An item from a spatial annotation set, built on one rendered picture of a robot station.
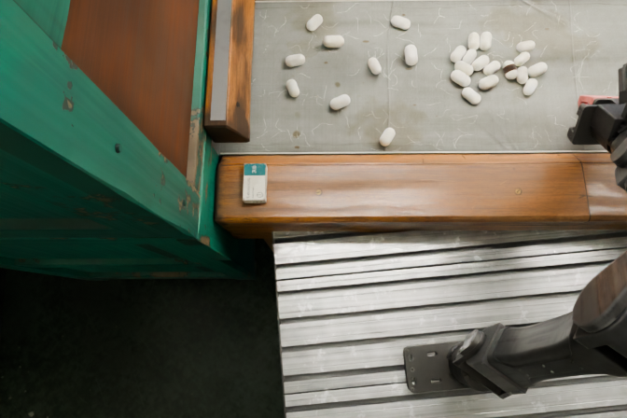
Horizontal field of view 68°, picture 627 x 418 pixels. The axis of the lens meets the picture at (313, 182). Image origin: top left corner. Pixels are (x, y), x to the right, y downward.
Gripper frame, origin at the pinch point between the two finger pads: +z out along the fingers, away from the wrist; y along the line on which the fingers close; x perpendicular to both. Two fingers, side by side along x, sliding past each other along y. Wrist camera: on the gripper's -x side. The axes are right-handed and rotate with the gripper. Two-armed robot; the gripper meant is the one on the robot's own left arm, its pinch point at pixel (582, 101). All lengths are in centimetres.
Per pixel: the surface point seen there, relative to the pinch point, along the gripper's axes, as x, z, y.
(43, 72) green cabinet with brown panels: -23, -46, 61
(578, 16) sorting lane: -10.0, 14.5, -2.9
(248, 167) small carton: 6, -11, 55
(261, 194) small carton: 9, -14, 53
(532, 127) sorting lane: 3.9, -1.8, 8.1
